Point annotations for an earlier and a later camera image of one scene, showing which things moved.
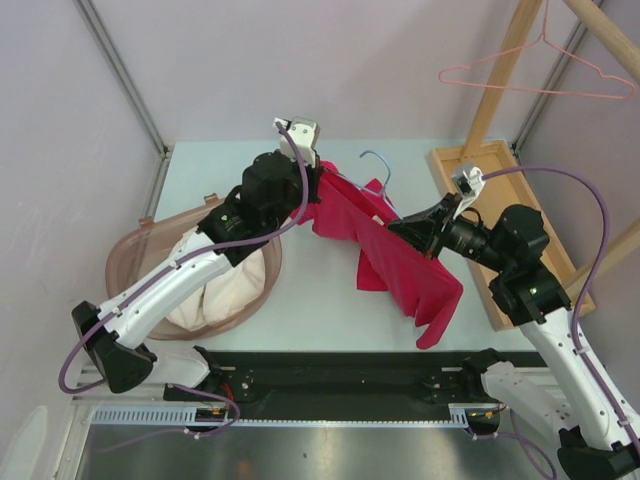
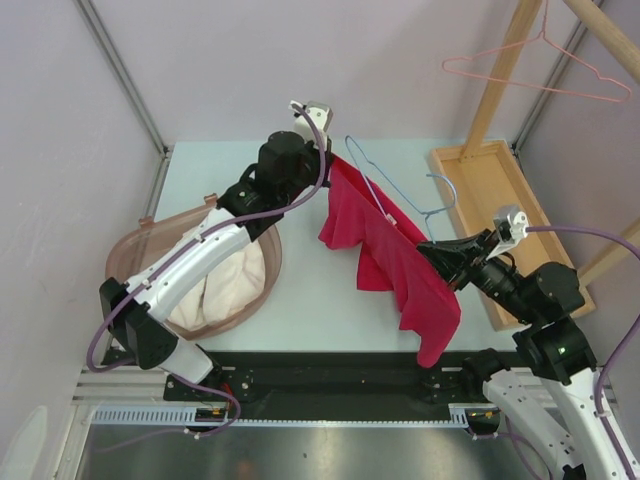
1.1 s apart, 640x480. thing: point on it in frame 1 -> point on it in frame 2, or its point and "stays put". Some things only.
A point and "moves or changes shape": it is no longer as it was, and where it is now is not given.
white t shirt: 222,296 stays put
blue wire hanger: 383,193 -> 398,188
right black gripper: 423,231 -> 454,255
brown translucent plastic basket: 146,247 stays put
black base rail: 268,379 stays put
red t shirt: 426,291 moves or changes shape
